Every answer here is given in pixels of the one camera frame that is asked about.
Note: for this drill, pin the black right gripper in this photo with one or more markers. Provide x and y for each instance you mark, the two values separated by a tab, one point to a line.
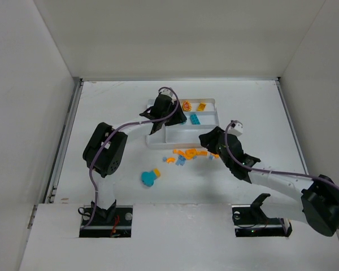
217	140

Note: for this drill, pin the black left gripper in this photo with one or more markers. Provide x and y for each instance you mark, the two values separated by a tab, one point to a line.
169	113

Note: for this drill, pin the yellow oval butterfly lego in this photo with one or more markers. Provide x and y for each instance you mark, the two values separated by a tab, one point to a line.
186	106

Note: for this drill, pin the teal long lego brick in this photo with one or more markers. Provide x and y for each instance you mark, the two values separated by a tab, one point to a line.
194	119

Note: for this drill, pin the yellow rounded lego brick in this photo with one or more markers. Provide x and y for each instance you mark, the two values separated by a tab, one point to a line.
201	107

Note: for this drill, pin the yellow square lego brick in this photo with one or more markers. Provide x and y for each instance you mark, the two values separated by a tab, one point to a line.
157	172

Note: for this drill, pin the teal rounded lego piece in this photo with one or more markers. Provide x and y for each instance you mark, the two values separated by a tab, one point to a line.
148	178

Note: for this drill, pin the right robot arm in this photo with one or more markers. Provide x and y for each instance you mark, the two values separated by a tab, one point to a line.
314	200

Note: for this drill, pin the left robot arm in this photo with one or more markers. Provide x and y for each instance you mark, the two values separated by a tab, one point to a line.
104	151

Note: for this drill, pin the orange brick right end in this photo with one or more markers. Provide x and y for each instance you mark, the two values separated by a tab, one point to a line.
202	153

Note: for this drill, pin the orange curved tube piece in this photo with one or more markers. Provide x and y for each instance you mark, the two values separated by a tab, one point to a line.
190	153

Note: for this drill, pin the white divided sorting tray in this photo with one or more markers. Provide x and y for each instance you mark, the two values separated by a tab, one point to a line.
186	136

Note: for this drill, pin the orange rectangular lego brick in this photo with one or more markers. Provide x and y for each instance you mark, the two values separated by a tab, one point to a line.
179	152

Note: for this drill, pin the light blue flat plate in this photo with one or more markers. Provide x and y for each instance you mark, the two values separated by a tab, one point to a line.
181	160

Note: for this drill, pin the orange curved quarter piece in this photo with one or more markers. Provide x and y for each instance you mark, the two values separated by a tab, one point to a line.
170	160

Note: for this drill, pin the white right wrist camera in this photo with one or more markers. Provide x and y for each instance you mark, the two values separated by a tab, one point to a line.
236	128

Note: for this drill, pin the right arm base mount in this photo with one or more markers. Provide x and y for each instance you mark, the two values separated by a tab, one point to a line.
250	221

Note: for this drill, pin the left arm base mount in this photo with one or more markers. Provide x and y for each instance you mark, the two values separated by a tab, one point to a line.
118	224

